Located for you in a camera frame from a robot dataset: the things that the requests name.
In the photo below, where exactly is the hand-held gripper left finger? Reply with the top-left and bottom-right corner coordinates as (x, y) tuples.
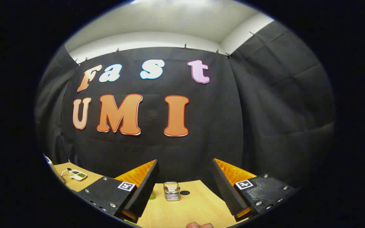
(79, 159), (160, 224)

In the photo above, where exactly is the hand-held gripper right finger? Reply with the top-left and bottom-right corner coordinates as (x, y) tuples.
(212, 158), (298, 222)

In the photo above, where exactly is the white divided seasoning dish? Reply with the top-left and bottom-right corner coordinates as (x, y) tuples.
(68, 170), (88, 181)

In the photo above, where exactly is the silver wire rack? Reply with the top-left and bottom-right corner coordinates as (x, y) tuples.
(163, 182), (181, 201)

